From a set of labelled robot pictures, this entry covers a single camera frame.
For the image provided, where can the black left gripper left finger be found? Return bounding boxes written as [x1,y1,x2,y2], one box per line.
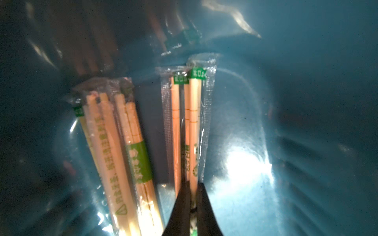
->
[162,182,191,236]

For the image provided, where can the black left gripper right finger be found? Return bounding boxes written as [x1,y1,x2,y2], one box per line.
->
[196,183,223,236]

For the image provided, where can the teal plastic chopstick bin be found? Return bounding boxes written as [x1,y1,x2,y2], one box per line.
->
[1,1,378,236]

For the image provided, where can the wrapped chopsticks in bin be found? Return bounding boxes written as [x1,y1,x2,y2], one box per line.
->
[109,77,164,236]

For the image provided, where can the wrapped chopsticks panda print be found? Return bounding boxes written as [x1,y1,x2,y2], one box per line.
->
[66,77,141,236]

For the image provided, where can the wrapped chopsticks green band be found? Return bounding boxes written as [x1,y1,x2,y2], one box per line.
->
[156,66,188,198]

